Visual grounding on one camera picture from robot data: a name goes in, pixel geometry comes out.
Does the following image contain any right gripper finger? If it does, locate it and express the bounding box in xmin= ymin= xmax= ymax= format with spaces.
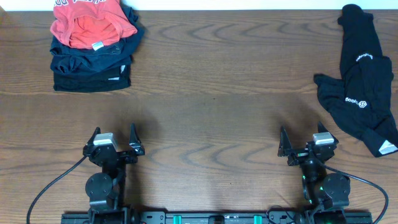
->
xmin=277 ymin=126 xmax=292 ymax=156
xmin=317 ymin=121 xmax=338 ymax=144

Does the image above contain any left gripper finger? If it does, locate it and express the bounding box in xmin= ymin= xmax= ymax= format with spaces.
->
xmin=86 ymin=127 xmax=101 ymax=146
xmin=129 ymin=123 xmax=142 ymax=151

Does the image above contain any black t-shirt white logo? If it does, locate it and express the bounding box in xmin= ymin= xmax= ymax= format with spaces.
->
xmin=313 ymin=4 xmax=397 ymax=157

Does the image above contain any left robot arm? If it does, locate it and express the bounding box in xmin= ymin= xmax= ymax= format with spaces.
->
xmin=83 ymin=124 xmax=145 ymax=223

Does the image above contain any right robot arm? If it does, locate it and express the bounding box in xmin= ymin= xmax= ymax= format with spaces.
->
xmin=277 ymin=123 xmax=351 ymax=223

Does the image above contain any black folded t-shirt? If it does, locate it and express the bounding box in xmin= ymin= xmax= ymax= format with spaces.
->
xmin=53 ymin=65 xmax=131 ymax=93

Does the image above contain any navy folded t-shirt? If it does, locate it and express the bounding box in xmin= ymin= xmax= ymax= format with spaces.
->
xmin=50 ymin=6 xmax=144 ymax=75

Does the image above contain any red folded t-shirt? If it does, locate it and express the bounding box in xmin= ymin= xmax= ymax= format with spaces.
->
xmin=50 ymin=0 xmax=138 ymax=49

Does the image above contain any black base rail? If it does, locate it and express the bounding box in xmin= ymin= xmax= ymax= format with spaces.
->
xmin=61 ymin=210 xmax=373 ymax=224

